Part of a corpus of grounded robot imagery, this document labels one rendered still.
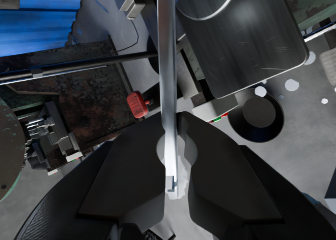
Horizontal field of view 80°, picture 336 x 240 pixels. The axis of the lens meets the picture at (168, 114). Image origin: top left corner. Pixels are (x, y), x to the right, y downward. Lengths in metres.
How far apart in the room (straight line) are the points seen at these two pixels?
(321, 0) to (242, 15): 0.15
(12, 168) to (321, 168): 1.61
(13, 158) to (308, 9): 1.43
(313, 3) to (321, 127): 0.80
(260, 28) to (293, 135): 0.94
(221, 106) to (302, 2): 0.29
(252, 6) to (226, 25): 0.04
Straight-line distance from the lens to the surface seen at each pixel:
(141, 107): 0.53
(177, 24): 0.47
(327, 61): 0.91
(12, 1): 0.28
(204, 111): 0.56
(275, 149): 1.26
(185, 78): 0.55
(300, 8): 0.42
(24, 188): 6.74
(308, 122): 1.15
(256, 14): 0.30
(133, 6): 0.53
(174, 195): 0.17
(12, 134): 1.47
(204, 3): 0.33
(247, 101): 1.21
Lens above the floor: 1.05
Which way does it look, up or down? 40 degrees down
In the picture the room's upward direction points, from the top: 114 degrees counter-clockwise
